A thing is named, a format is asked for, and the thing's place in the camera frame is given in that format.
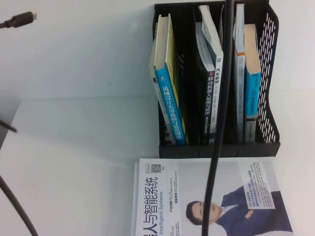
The blue and grey DTC book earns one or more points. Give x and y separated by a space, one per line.
251 98

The blue spine yellow cover book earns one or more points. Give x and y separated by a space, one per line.
169 103

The black mobile robot book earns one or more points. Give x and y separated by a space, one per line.
210 110

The white spine teal cover book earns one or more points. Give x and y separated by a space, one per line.
217 81

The white book with orange band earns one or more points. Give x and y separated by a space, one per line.
240 98

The black plastic mesh book stand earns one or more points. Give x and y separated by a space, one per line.
246 150

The white magazine with suited man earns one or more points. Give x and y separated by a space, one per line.
172 186

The thin white magazine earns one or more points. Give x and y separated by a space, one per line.
135 196

